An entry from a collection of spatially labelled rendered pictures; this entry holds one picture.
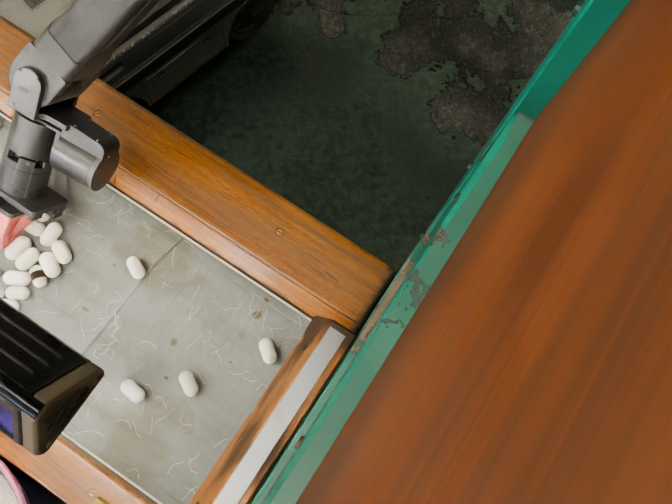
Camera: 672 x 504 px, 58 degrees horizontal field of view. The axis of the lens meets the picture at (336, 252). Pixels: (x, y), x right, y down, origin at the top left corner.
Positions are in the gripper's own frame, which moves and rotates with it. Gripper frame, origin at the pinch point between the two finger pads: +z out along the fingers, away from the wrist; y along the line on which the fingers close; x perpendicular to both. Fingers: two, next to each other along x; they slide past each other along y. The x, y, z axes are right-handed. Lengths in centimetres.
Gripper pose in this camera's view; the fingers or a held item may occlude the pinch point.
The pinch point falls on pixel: (5, 242)
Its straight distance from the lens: 92.7
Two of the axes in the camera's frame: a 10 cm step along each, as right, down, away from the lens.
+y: 8.3, 5.4, -1.0
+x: 3.1, -3.0, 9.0
